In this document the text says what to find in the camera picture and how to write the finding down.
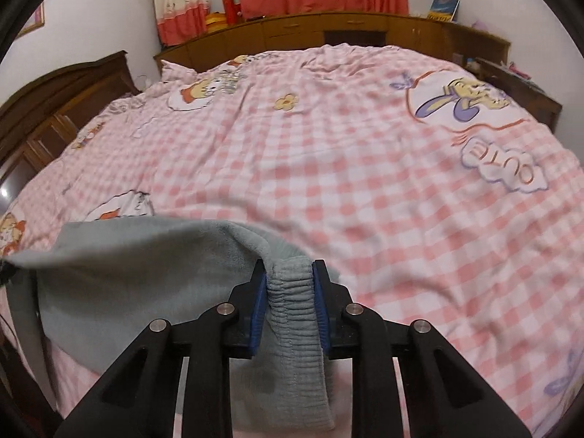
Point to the small pink item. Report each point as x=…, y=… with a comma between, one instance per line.
x=481, y=26

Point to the pink checked printed blanket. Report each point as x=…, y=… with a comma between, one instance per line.
x=342, y=169

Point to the framed wall picture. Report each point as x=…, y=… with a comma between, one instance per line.
x=34, y=20

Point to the grey pants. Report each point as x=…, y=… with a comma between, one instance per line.
x=137, y=283

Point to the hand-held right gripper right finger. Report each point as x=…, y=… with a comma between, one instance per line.
x=321, y=324

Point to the yellow and red cloth bundle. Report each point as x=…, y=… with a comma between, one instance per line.
x=215, y=22

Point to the blue book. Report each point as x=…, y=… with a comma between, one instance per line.
x=443, y=8

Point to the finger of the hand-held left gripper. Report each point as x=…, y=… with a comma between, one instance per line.
x=8, y=274

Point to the pink and red clutter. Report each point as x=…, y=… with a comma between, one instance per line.
x=520, y=70

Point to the dark wooden bedside table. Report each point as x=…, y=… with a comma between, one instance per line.
x=524, y=93

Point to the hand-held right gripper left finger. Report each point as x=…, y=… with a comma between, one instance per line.
x=256, y=319

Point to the wooden headboard shelf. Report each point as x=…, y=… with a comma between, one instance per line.
x=296, y=27

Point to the dark wooden headboard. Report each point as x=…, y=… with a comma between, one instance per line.
x=45, y=100

